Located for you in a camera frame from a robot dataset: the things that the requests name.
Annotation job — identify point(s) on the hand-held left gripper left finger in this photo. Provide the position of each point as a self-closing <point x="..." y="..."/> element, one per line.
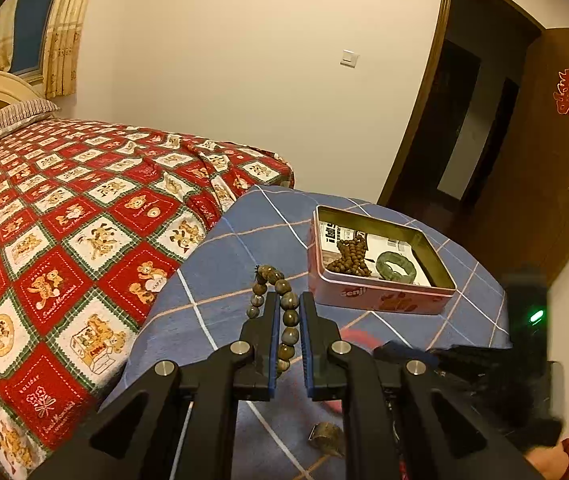
<point x="274" y="345"/>

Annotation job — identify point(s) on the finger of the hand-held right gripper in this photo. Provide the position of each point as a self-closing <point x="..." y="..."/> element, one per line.
<point x="454" y="355"/>

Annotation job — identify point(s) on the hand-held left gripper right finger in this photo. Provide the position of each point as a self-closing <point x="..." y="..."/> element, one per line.
<point x="307" y="345"/>

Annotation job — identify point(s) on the pink metal tin box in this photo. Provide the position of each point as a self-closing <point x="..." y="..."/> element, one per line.
<point x="364" y="297"/>

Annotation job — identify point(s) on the blue checked tablecloth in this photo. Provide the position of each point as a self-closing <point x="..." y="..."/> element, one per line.
<point x="224" y="260"/>

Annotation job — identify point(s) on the black and white printed paper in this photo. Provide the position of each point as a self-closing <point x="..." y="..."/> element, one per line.
<point x="332" y="232"/>

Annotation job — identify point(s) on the green jade bangle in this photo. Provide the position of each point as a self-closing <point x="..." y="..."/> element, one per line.
<point x="389" y="257"/>

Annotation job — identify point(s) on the brown wooden door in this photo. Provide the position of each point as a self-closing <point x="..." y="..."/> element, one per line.
<point x="529" y="170"/>

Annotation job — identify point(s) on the red printed bear blanket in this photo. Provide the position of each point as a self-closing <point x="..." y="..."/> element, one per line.
<point x="64" y="210"/>

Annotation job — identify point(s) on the striped pillow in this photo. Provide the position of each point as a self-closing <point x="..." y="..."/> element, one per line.
<point x="14" y="117"/>

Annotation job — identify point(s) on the window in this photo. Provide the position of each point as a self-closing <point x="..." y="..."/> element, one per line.
<point x="34" y="25"/>

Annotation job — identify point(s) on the brown wooden door frame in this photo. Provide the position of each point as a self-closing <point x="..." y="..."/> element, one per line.
<point x="419" y="110"/>

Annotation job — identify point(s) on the white light switch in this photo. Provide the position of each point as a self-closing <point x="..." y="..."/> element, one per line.
<point x="350" y="59"/>

